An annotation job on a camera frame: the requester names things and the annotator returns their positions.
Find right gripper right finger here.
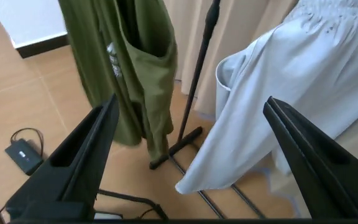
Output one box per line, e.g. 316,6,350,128
262,95,358,218

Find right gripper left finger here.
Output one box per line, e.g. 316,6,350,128
4,93,121,220

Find pale grey shorts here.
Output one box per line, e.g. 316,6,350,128
175,0,358,195

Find green garment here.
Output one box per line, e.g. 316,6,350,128
57,0,179,163

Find black clothes rack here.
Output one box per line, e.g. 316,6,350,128
149,0,266,220

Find small black box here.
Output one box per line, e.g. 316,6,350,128
4,138,45,177

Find thin black cable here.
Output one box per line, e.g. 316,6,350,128
10,127,45,157

